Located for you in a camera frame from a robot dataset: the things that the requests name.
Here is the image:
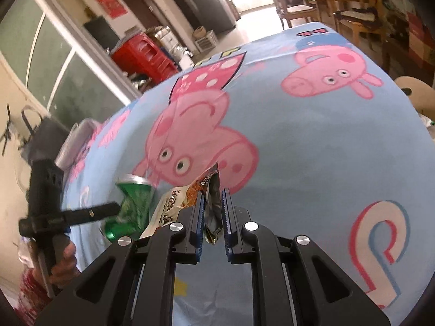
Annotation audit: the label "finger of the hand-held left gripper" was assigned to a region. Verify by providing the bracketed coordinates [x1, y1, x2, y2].
[63, 203, 121, 226]

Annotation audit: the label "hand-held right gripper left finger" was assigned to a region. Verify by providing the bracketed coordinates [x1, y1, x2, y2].
[34, 195, 207, 326]

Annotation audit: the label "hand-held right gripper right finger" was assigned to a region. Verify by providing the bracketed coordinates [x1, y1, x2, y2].
[221, 187, 391, 326]

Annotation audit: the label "white and brown snack packet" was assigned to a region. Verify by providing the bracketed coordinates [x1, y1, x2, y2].
[139, 161, 225, 246]

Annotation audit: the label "crushed green can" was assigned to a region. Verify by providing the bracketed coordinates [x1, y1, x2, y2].
[104, 174, 154, 240]

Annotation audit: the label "person's left forearm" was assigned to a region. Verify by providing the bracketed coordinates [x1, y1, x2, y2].
[17, 268, 55, 326]

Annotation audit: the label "person's left hand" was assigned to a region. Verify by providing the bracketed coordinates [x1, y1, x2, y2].
[49, 241, 81, 290]

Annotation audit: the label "grey tote bag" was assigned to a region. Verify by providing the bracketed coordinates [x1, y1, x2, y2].
[20, 107, 70, 171]

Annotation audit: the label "blue cartoon-print blanket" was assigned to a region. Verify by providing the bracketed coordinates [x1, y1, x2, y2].
[58, 24, 435, 326]

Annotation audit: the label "glass sliding door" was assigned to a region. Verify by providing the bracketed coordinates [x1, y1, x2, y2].
[0, 0, 143, 123]

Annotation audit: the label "red plastic crate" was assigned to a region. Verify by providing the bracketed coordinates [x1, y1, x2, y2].
[111, 33, 179, 83]

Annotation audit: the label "white plastic crate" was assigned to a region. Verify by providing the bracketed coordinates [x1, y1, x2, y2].
[195, 30, 218, 53]

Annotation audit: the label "metal pots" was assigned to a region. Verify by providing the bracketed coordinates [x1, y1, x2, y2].
[146, 25, 178, 52]

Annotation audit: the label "grey refrigerator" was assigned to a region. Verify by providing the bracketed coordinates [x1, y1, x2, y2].
[180, 0, 237, 35]

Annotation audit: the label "wooden chair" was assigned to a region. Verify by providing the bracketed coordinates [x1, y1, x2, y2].
[265, 0, 322, 29]
[333, 0, 389, 43]

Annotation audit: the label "red wall decoration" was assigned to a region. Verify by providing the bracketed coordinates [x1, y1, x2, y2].
[91, 0, 128, 19]

